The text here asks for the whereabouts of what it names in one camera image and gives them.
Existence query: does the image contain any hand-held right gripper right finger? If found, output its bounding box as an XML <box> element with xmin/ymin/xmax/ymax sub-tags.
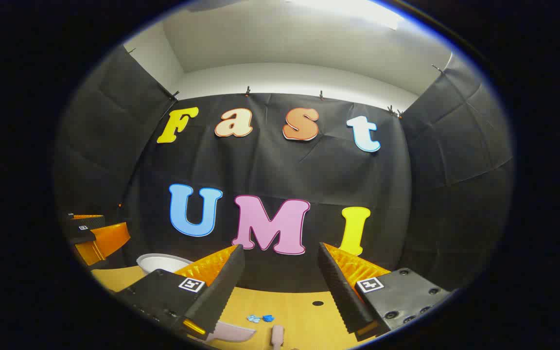
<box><xmin>318</xmin><ymin>242</ymin><xmax>451</xmax><ymax>341</ymax></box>

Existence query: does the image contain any pale pink dustpan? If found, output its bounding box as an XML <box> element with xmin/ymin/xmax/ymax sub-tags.
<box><xmin>201</xmin><ymin>321</ymin><xmax>257</xmax><ymax>345</ymax></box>

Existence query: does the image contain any wooden desktop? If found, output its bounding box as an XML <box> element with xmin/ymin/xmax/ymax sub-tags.
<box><xmin>90</xmin><ymin>265</ymin><xmax>392</xmax><ymax>350</ymax></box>

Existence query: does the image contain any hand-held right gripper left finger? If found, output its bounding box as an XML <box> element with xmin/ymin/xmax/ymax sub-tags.
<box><xmin>115</xmin><ymin>245</ymin><xmax>245</xmax><ymax>341</ymax></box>

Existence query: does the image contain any row of backdrop clips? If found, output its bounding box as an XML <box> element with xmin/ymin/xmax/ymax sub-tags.
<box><xmin>124</xmin><ymin>46</ymin><xmax>443</xmax><ymax>120</ymax></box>

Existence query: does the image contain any black backdrop cloth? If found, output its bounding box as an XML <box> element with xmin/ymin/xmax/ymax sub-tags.
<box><xmin>54</xmin><ymin>44</ymin><xmax>514</xmax><ymax>295</ymax></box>

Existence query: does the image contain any white ribbed garbage bin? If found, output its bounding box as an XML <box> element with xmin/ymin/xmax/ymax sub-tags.
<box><xmin>137</xmin><ymin>253</ymin><xmax>194</xmax><ymax>276</ymax></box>

